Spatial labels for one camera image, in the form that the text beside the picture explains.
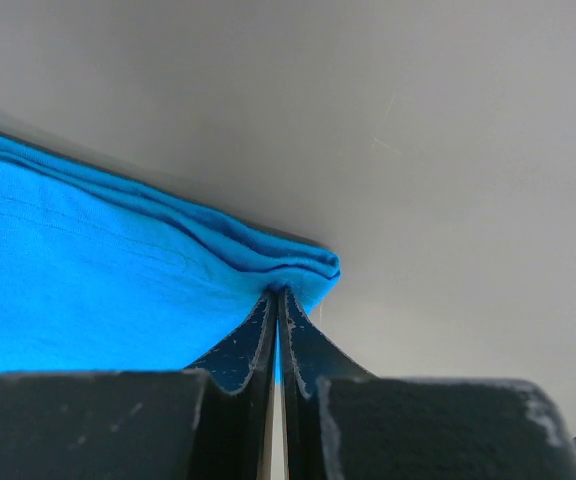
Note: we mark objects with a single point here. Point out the blue t shirt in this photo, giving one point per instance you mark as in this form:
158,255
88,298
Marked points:
101,272

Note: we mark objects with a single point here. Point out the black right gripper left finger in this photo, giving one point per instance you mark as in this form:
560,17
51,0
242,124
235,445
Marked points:
209,420

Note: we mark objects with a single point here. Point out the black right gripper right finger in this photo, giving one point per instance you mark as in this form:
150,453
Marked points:
343,422

